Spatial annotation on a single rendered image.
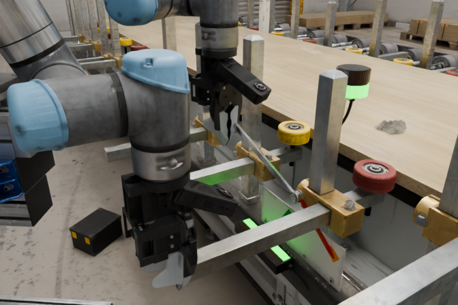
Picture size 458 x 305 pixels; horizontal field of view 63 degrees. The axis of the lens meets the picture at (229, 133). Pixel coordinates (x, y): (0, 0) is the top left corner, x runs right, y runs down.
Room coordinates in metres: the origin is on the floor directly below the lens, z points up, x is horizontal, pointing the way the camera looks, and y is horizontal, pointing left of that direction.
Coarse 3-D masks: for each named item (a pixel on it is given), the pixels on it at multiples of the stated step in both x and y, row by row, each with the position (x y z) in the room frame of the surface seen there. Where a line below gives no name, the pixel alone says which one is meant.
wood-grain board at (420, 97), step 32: (128, 32) 2.44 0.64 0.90; (160, 32) 2.44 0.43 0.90; (192, 32) 2.44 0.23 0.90; (256, 32) 2.44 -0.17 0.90; (192, 64) 1.57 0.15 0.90; (288, 64) 1.57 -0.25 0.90; (320, 64) 1.57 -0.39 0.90; (384, 64) 1.57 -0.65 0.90; (288, 96) 1.13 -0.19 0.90; (384, 96) 1.13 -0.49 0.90; (416, 96) 1.13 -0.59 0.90; (448, 96) 1.13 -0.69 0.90; (352, 128) 0.87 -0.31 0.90; (416, 128) 0.87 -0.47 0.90; (448, 128) 0.87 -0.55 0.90; (384, 160) 0.70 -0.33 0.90; (416, 160) 0.70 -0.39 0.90; (448, 160) 0.70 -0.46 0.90; (416, 192) 0.61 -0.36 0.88
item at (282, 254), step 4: (248, 220) 0.76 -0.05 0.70; (248, 224) 0.74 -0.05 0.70; (252, 224) 0.74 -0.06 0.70; (252, 228) 0.73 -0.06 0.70; (272, 248) 0.66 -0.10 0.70; (276, 248) 0.66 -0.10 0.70; (280, 248) 0.66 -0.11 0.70; (276, 252) 0.65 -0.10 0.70; (280, 252) 0.65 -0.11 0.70; (284, 252) 0.65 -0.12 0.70; (280, 256) 0.63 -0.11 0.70; (284, 256) 0.63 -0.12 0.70; (284, 260) 0.62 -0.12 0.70
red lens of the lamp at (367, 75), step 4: (336, 68) 0.66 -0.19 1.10; (344, 72) 0.64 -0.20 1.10; (348, 72) 0.64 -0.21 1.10; (352, 72) 0.63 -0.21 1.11; (356, 72) 0.63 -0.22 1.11; (360, 72) 0.63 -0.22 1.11; (364, 72) 0.63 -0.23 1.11; (368, 72) 0.64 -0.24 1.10; (348, 76) 0.63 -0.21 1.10; (352, 76) 0.63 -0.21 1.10; (356, 76) 0.63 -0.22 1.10; (360, 76) 0.63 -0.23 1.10; (364, 76) 0.63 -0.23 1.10; (368, 76) 0.64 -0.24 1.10; (348, 80) 0.63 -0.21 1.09; (352, 80) 0.63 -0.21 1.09; (356, 80) 0.63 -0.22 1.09; (360, 80) 0.63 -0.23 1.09; (364, 80) 0.63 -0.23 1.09; (368, 80) 0.64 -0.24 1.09; (356, 84) 0.63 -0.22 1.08
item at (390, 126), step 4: (384, 120) 0.87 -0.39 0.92; (396, 120) 0.87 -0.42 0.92; (400, 120) 0.89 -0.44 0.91; (380, 124) 0.87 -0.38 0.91; (384, 124) 0.87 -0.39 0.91; (388, 124) 0.87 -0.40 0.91; (392, 124) 0.87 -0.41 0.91; (396, 124) 0.87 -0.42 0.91; (400, 124) 0.86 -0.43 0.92; (404, 124) 0.89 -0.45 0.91; (376, 128) 0.86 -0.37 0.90; (380, 128) 0.86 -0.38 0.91; (384, 128) 0.86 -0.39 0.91; (388, 128) 0.86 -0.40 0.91; (392, 128) 0.86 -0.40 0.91; (396, 128) 0.84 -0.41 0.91; (400, 128) 0.85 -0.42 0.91; (404, 128) 0.86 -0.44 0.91; (388, 132) 0.84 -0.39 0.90; (392, 132) 0.83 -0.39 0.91; (396, 132) 0.83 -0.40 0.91
